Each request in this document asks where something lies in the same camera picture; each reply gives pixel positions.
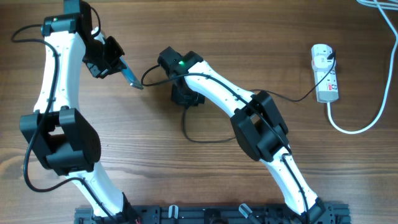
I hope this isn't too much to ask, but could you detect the black charging cable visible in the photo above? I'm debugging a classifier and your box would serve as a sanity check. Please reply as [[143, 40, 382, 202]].
[[181, 50, 338, 144]]

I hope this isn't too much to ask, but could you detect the blue Galaxy smartphone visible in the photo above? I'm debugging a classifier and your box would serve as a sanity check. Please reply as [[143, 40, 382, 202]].
[[120, 57, 144, 90]]

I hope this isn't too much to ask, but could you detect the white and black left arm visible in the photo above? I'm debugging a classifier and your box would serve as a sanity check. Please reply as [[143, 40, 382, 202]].
[[20, 0, 142, 223]]

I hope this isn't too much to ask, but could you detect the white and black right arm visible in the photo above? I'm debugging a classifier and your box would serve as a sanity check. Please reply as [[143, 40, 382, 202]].
[[157, 47, 325, 223]]

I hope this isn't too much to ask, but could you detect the white USB charger adapter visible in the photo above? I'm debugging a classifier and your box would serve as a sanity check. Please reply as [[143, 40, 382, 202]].
[[312, 52, 335, 72]]

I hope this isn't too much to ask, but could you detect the white power strip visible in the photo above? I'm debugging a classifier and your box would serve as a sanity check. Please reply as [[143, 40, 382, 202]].
[[311, 44, 339, 103]]

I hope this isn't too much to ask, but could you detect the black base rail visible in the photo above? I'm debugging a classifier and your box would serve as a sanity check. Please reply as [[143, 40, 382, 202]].
[[74, 203, 351, 224]]

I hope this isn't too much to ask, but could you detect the white power strip cord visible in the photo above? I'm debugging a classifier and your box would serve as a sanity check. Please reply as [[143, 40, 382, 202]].
[[326, 0, 398, 135]]

